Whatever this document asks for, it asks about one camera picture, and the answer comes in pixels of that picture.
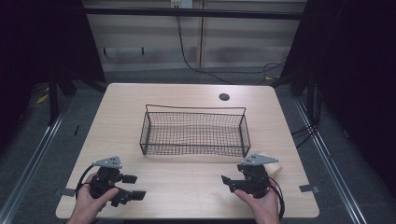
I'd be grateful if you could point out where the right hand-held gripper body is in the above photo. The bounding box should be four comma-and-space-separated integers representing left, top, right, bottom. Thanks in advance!
236, 152, 279, 200

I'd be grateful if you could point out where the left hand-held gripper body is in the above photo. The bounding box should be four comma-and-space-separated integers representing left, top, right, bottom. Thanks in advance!
89, 155, 134, 208

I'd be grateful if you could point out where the pale wooden block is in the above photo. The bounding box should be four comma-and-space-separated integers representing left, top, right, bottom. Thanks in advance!
259, 151, 284, 178

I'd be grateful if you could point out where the black wire mesh basket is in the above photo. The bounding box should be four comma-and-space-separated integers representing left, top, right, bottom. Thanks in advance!
139, 104, 252, 159

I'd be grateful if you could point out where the person's left hand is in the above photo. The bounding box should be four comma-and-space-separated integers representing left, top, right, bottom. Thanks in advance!
66, 172, 120, 224

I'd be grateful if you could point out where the person's right hand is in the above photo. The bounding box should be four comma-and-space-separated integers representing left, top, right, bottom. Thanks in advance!
233, 188, 280, 224

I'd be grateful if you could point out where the black metal stand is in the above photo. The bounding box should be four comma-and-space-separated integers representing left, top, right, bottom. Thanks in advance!
47, 72, 78, 127

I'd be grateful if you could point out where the yellow floor tape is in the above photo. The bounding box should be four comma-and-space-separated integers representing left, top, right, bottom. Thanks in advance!
35, 88, 50, 105

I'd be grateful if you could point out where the black curtain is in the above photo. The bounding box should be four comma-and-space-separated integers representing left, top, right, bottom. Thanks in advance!
279, 0, 396, 190
0, 0, 106, 150

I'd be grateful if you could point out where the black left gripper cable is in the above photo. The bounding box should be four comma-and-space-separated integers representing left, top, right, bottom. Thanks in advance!
76, 164, 95, 198

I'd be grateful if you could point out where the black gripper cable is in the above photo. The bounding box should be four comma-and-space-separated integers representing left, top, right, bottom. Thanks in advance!
76, 164, 95, 198
268, 176, 286, 220

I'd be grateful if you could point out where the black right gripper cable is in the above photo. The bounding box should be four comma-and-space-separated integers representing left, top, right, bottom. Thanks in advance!
268, 176, 286, 220

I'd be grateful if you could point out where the grey table edge bracket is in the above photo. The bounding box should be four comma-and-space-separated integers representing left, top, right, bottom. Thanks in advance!
55, 188, 77, 198
298, 184, 321, 194

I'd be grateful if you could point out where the bundle of black floor cables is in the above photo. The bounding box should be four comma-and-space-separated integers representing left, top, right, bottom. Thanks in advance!
290, 122, 319, 149

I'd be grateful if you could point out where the metal floor rail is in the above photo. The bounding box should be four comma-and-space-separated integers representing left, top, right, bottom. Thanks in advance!
0, 99, 73, 224
293, 97, 370, 224

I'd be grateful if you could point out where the long black wall cable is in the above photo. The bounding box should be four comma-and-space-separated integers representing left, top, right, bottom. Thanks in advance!
176, 15, 288, 86

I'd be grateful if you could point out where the black horizontal frame bar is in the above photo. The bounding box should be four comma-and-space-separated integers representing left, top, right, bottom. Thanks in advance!
83, 7, 307, 21

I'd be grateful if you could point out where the white wall outlet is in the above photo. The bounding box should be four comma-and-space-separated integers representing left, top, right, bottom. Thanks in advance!
170, 0, 194, 9

